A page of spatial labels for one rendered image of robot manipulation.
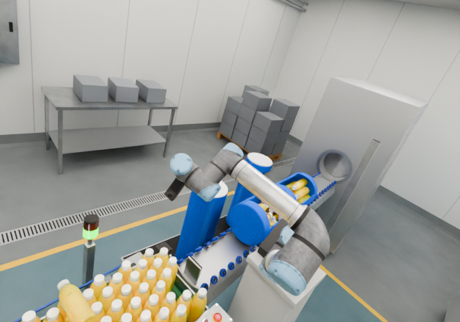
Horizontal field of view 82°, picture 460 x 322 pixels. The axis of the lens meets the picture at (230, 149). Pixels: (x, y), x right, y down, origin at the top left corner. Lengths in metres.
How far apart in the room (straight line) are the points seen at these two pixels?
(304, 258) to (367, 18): 5.91
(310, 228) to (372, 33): 5.70
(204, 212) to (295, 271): 1.35
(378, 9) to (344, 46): 0.86
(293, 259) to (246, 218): 0.95
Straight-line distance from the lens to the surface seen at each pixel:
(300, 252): 0.87
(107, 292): 1.34
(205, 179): 0.91
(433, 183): 6.10
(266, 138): 4.91
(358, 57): 6.36
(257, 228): 1.75
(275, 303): 1.55
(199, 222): 2.18
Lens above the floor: 2.20
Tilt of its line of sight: 24 degrees down
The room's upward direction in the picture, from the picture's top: 17 degrees clockwise
